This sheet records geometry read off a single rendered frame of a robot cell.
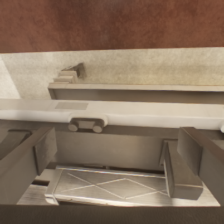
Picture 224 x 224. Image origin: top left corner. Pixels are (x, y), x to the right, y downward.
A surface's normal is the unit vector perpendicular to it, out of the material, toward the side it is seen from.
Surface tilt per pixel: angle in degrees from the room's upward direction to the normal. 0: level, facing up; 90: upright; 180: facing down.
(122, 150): 0
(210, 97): 0
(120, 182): 90
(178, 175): 90
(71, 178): 90
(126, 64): 0
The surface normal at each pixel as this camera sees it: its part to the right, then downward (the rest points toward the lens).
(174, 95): -0.13, 0.63
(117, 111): -0.06, -0.77
